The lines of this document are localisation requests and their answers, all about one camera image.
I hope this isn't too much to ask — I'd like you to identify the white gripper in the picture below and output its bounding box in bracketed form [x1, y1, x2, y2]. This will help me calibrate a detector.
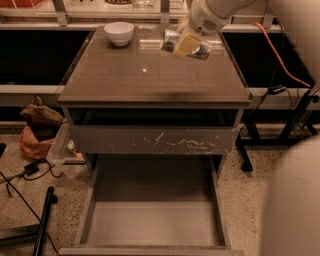
[173, 0, 232, 58]

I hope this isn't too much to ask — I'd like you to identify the orange cable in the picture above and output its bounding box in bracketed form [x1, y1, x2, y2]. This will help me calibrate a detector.
[252, 21, 313, 89]

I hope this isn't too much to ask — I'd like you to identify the open grey middle drawer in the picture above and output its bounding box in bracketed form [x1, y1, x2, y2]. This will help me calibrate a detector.
[59, 156, 245, 256]

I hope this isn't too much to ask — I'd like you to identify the black adapter on rail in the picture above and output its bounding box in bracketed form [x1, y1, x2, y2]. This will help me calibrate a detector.
[268, 85, 286, 95]

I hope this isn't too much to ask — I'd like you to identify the grey drawer cabinet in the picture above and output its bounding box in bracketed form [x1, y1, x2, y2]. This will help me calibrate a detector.
[59, 26, 250, 169]

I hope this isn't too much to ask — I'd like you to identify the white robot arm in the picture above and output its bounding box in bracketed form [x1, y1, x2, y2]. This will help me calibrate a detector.
[259, 0, 320, 256]

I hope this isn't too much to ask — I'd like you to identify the white ceramic bowl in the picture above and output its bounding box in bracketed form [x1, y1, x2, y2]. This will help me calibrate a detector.
[104, 22, 134, 46]

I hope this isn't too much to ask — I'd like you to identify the black table frame right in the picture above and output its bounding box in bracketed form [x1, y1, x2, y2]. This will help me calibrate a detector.
[236, 86, 320, 172]

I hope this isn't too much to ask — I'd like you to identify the black power adapter on floor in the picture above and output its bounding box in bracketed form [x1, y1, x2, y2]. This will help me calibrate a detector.
[24, 162, 39, 176]

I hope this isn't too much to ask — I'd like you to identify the clear plastic container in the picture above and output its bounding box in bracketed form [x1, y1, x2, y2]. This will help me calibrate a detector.
[46, 123, 90, 179]

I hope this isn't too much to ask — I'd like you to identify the black floor cable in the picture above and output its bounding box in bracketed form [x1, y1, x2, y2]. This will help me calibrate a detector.
[0, 159, 64, 256]

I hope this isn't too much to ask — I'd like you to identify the brown orange cloth bag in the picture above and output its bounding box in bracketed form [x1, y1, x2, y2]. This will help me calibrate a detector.
[19, 95, 64, 160]

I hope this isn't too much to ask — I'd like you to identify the black stand leg left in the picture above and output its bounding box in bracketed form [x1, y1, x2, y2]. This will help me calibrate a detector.
[0, 185, 59, 256]

